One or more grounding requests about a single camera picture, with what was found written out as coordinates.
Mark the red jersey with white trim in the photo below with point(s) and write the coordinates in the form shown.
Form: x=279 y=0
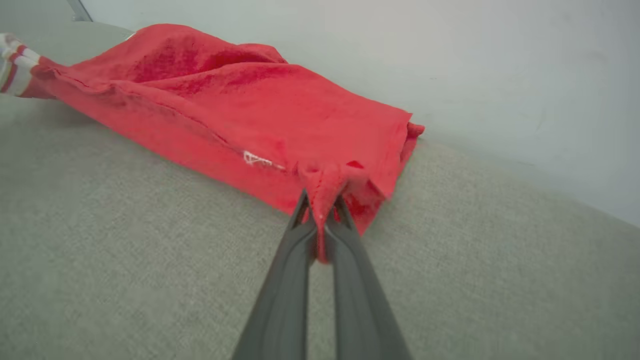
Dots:
x=240 y=110

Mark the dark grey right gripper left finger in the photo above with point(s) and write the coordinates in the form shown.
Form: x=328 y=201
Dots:
x=285 y=300

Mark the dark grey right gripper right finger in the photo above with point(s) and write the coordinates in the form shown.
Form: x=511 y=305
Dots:
x=360 y=310

